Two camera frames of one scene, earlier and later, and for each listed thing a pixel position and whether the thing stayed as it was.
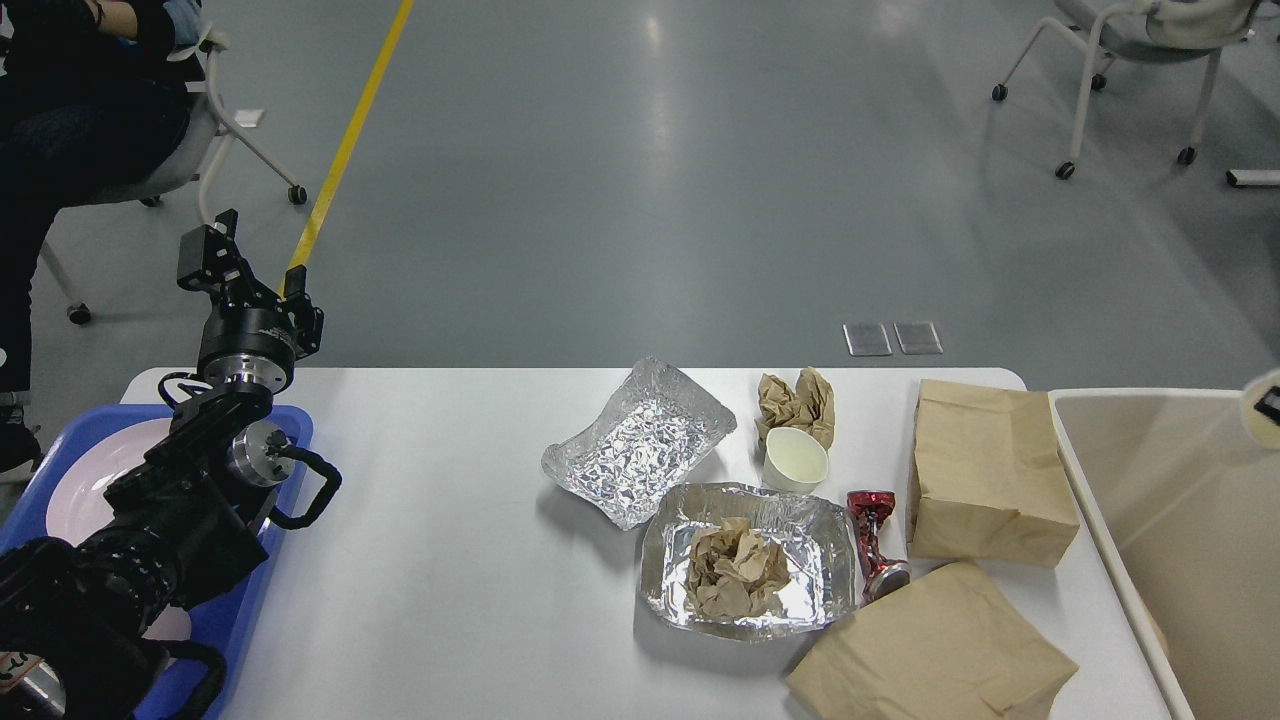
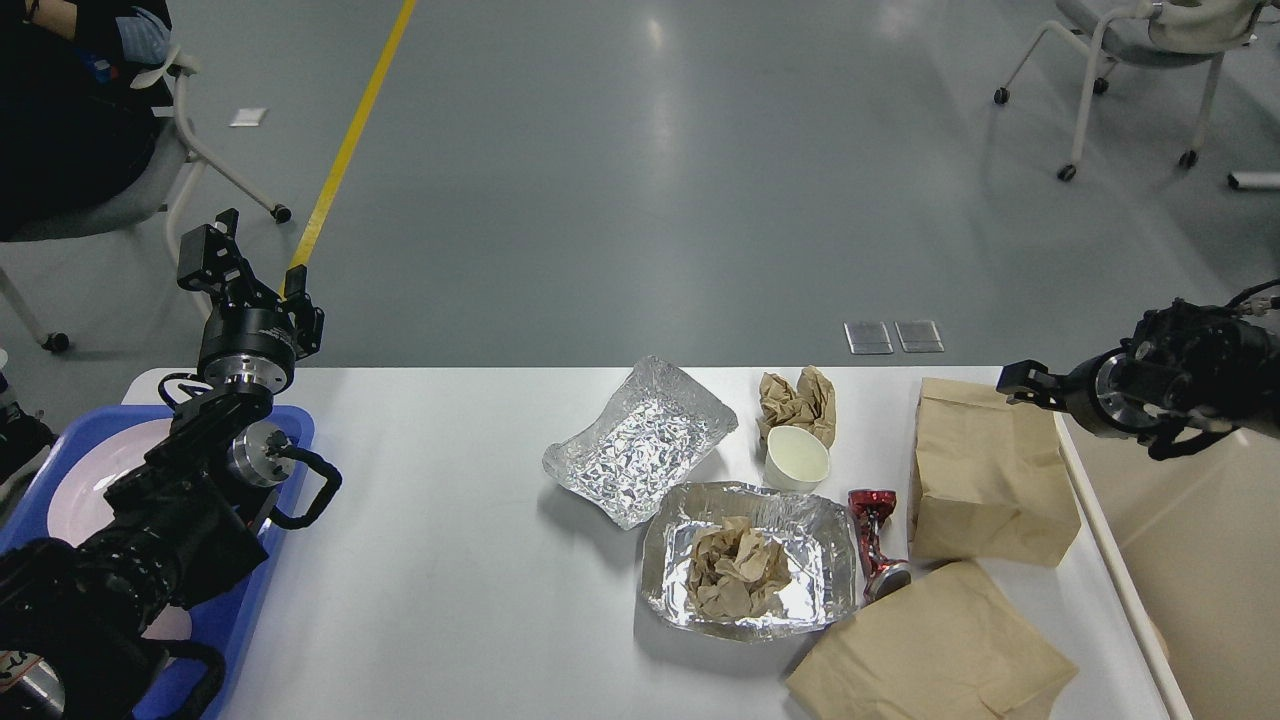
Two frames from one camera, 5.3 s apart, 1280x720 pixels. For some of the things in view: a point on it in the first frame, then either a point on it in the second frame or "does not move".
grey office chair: x=206 y=122 -> x=163 y=185
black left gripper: x=255 y=347 does not move
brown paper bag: x=988 y=480 does not move
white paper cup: x=794 y=461 does not move
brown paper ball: x=733 y=570 does not move
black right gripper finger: x=1270 y=404 -> x=1031 y=381
